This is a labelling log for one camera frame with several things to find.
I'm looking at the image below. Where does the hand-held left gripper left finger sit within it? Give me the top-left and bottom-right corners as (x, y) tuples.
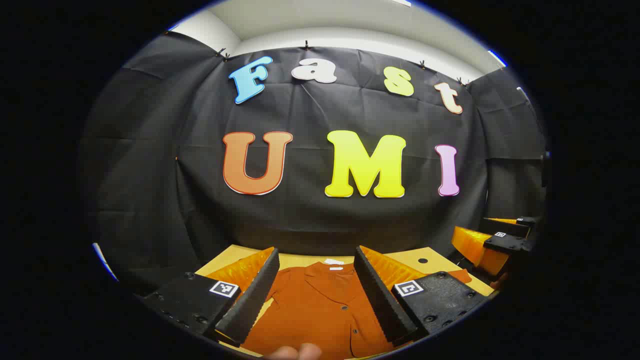
(141, 246), (281, 347)

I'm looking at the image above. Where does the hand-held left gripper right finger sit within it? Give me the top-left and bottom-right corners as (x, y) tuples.
(353, 245), (490, 347)

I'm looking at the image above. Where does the rust orange button shirt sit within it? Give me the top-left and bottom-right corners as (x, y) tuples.
(242, 258), (510, 360)

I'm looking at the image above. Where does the black backdrop cloth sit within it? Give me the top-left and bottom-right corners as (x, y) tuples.
(80, 32), (548, 296)

